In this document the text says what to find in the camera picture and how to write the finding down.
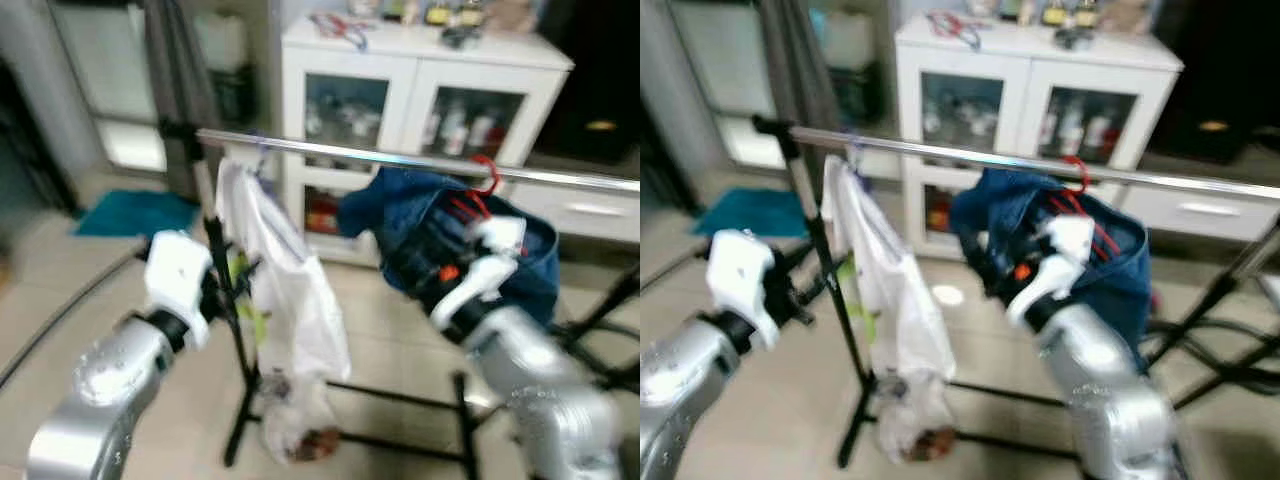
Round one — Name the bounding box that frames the red clothes hanger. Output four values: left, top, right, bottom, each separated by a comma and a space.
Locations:
1045, 153, 1123, 256
443, 153, 503, 229

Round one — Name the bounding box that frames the blue denim garment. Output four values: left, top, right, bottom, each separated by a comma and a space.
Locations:
948, 166, 1153, 346
338, 166, 561, 326

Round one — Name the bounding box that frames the plain white hanging garment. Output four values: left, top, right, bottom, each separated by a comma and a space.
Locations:
820, 155, 958, 391
213, 158, 353, 391

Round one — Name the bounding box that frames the teal floor mat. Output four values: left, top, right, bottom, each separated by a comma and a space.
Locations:
73, 190, 201, 239
693, 188, 813, 239

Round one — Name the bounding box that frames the black and silver clothes rack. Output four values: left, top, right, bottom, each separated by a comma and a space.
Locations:
158, 118, 641, 480
750, 113, 1280, 471

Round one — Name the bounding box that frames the white bag with brown contents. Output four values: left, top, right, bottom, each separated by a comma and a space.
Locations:
262, 375, 341, 464
878, 378, 958, 464

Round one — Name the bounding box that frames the white low drawer cabinet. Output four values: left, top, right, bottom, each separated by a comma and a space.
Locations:
1118, 175, 1280, 243
505, 165, 641, 246

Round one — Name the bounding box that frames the white glass-door cabinet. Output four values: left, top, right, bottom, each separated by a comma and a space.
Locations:
280, 15, 576, 266
893, 15, 1186, 263

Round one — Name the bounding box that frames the white framed glass door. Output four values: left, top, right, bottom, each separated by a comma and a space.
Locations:
45, 0, 166, 173
665, 0, 791, 171

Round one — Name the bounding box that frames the grey curtain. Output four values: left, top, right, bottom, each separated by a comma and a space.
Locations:
758, 0, 843, 181
143, 0, 223, 201

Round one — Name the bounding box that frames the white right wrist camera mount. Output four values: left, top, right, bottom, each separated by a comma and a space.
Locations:
1005, 215, 1098, 331
430, 215, 528, 331

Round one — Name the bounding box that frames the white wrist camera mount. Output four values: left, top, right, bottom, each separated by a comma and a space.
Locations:
705, 228, 783, 351
1005, 215, 1098, 331
143, 230, 216, 351
430, 215, 528, 331

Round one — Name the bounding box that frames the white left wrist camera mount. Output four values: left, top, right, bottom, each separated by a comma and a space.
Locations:
143, 230, 216, 351
705, 228, 783, 351

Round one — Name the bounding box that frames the red and blue cord bundle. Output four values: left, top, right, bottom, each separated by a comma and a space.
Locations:
308, 10, 371, 51
925, 10, 986, 51

